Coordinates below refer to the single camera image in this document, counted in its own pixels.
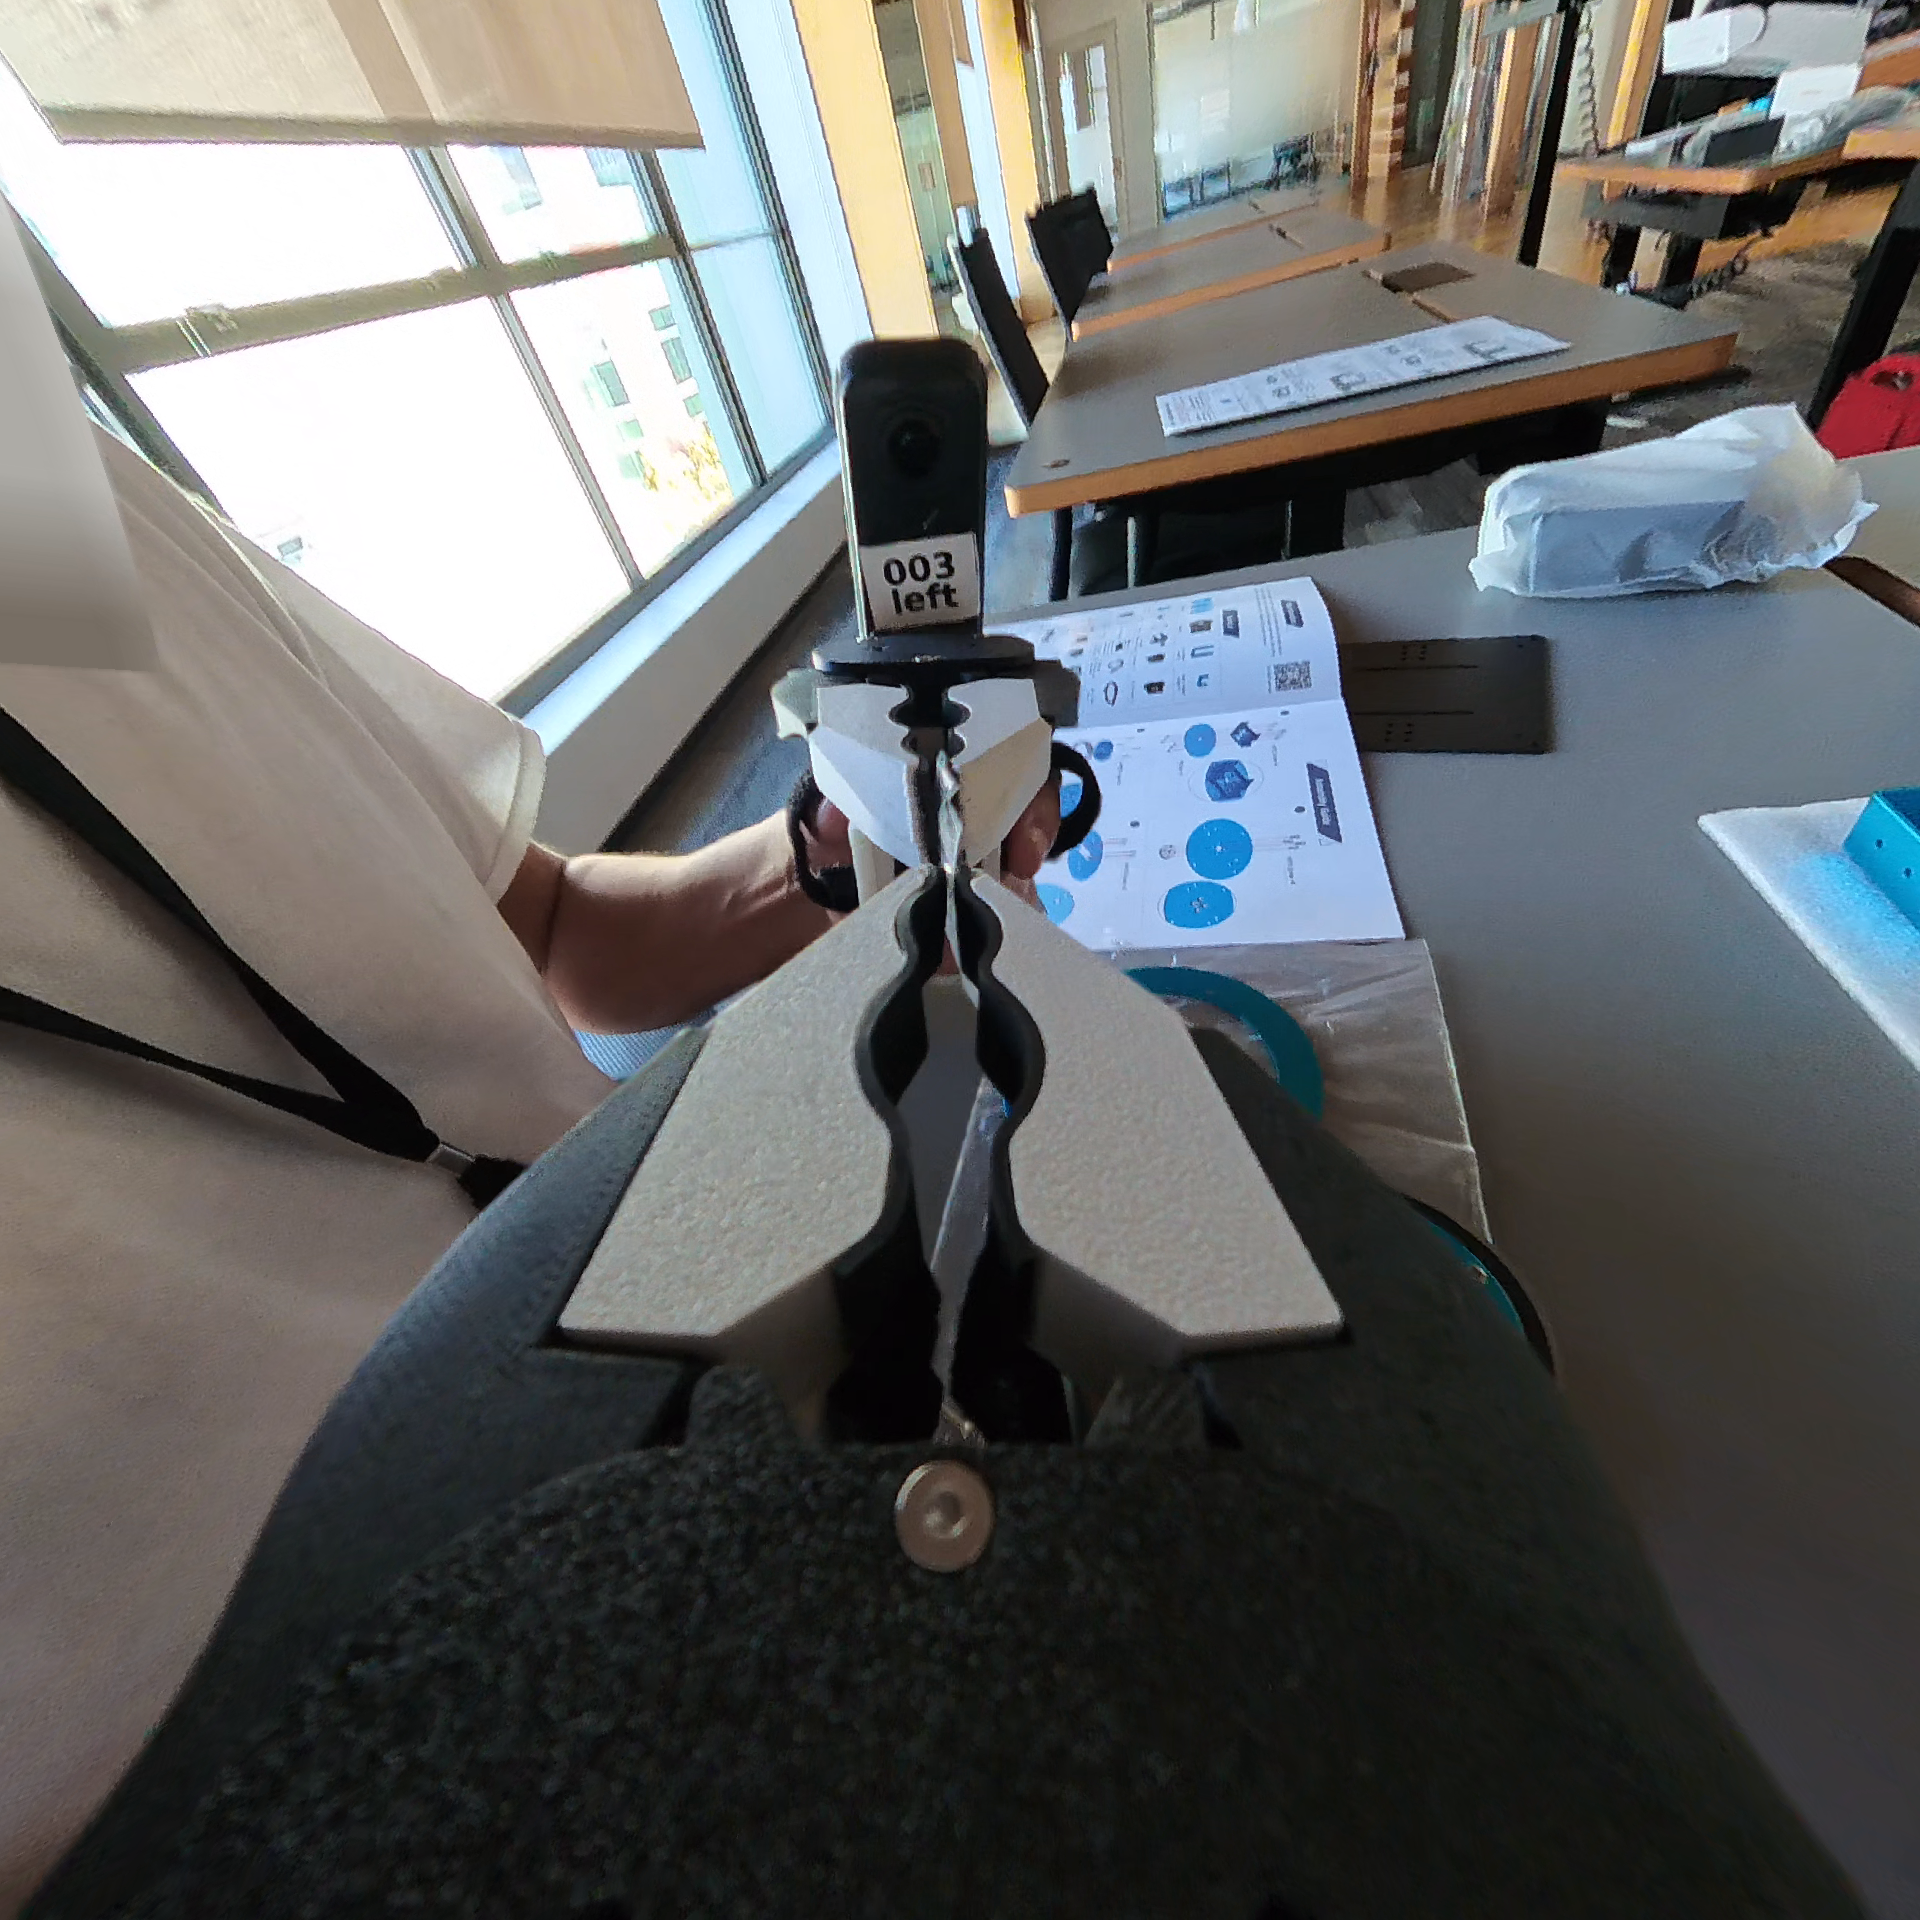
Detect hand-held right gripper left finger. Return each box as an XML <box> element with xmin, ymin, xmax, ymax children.
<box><xmin>558</xmin><ymin>866</ymin><xmax>947</xmax><ymax>1434</ymax></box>

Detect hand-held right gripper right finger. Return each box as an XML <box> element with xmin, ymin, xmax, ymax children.
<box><xmin>948</xmin><ymin>871</ymin><xmax>1343</xmax><ymax>1434</ymax></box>

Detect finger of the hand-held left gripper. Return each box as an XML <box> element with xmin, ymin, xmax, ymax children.
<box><xmin>809</xmin><ymin>683</ymin><xmax>933</xmax><ymax>874</ymax></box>
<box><xmin>933</xmin><ymin>692</ymin><xmax>1051</xmax><ymax>874</ymax></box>

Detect person's left forearm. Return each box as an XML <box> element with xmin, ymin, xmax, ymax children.
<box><xmin>502</xmin><ymin>840</ymin><xmax>723</xmax><ymax>1041</ymax></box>

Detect person's left hand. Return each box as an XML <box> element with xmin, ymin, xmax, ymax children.
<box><xmin>684</xmin><ymin>784</ymin><xmax>1067</xmax><ymax>1009</ymax></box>

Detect black office chair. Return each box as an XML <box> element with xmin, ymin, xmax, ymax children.
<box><xmin>1025</xmin><ymin>188</ymin><xmax>1119</xmax><ymax>324</ymax></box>
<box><xmin>951</xmin><ymin>229</ymin><xmax>1051</xmax><ymax>429</ymax></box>

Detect large clear plastic sheet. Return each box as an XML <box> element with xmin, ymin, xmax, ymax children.
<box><xmin>1111</xmin><ymin>938</ymin><xmax>1489</xmax><ymax>1248</ymax></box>

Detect assembly guide booklet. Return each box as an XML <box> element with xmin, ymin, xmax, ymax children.
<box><xmin>982</xmin><ymin>576</ymin><xmax>1408</xmax><ymax>954</ymax></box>

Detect round bearing disc assembly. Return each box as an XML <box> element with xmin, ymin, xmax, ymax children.
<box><xmin>1411</xmin><ymin>1200</ymin><xmax>1555</xmax><ymax>1369</ymax></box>

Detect wood-edged grey table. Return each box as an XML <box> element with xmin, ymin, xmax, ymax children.
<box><xmin>1006</xmin><ymin>247</ymin><xmax>1741</xmax><ymax>601</ymax></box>
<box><xmin>1072</xmin><ymin>210</ymin><xmax>1389</xmax><ymax>339</ymax></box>

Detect printed paper sheet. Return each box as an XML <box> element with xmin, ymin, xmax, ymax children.
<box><xmin>1153</xmin><ymin>319</ymin><xmax>1567</xmax><ymax>436</ymax></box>

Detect black metal plate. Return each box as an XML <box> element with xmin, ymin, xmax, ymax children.
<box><xmin>1335</xmin><ymin>636</ymin><xmax>1551</xmax><ymax>757</ymax></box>

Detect large window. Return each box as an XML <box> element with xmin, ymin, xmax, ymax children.
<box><xmin>0</xmin><ymin>0</ymin><xmax>841</xmax><ymax>707</ymax></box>

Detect person's beige shirt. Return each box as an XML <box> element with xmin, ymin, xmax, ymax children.
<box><xmin>0</xmin><ymin>428</ymin><xmax>707</xmax><ymax>1920</ymax></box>

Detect beige roller blind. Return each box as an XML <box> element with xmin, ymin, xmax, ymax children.
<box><xmin>0</xmin><ymin>0</ymin><xmax>707</xmax><ymax>153</ymax></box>

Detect white foam sheet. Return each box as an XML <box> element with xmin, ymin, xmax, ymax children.
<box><xmin>1697</xmin><ymin>795</ymin><xmax>1920</xmax><ymax>1074</ymax></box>

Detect white plastic wrapped package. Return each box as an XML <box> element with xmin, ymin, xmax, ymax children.
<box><xmin>1469</xmin><ymin>405</ymin><xmax>1876</xmax><ymax>600</ymax></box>

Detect wooden workbench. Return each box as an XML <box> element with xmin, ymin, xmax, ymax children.
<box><xmin>1551</xmin><ymin>0</ymin><xmax>1920</xmax><ymax>303</ymax></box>

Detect red bag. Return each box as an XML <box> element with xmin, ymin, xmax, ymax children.
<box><xmin>1815</xmin><ymin>355</ymin><xmax>1920</xmax><ymax>460</ymax></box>

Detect white cardboard box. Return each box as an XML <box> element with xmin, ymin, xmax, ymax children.
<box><xmin>1661</xmin><ymin>8</ymin><xmax>1870</xmax><ymax>73</ymax></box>

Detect teal metal ring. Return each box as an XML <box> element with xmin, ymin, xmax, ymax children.
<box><xmin>1117</xmin><ymin>965</ymin><xmax>1325</xmax><ymax>1121</ymax></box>

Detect black lanyard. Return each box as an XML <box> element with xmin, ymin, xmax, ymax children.
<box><xmin>0</xmin><ymin>711</ymin><xmax>519</xmax><ymax>1210</ymax></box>

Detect blue U-shaped metal bracket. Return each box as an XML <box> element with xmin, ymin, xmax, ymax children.
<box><xmin>1841</xmin><ymin>792</ymin><xmax>1920</xmax><ymax>932</ymax></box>

